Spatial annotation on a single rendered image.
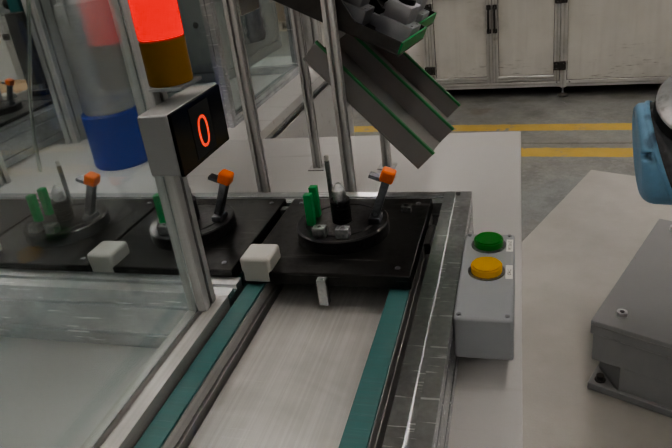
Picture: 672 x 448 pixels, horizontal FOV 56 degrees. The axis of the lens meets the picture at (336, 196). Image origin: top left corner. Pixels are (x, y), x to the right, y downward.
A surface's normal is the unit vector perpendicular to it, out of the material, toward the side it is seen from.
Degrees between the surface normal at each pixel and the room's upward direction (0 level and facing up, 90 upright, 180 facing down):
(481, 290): 0
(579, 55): 90
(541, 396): 0
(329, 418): 0
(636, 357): 90
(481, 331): 90
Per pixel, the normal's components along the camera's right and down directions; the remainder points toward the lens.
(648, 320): -0.10, -0.91
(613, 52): -0.32, 0.42
